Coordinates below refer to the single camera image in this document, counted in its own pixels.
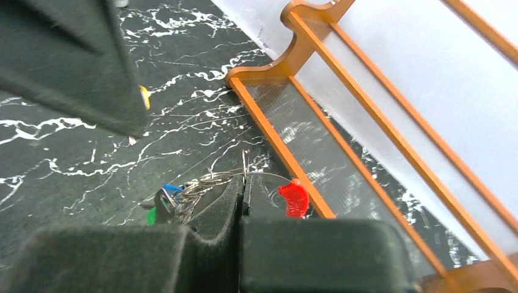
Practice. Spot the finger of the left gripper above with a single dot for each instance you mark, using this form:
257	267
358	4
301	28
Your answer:
71	57

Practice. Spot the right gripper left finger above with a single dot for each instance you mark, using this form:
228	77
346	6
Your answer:
200	256

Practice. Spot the green tag key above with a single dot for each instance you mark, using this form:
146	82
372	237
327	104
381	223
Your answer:
151	216

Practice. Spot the orange wooden shelf rack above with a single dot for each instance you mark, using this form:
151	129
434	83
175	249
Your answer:
429	88

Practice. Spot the yellow tag key left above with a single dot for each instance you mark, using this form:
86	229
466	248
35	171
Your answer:
145	96

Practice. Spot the blue tag key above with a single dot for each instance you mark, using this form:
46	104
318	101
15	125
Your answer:
170	189

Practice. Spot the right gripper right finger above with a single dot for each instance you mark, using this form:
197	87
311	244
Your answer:
280	254

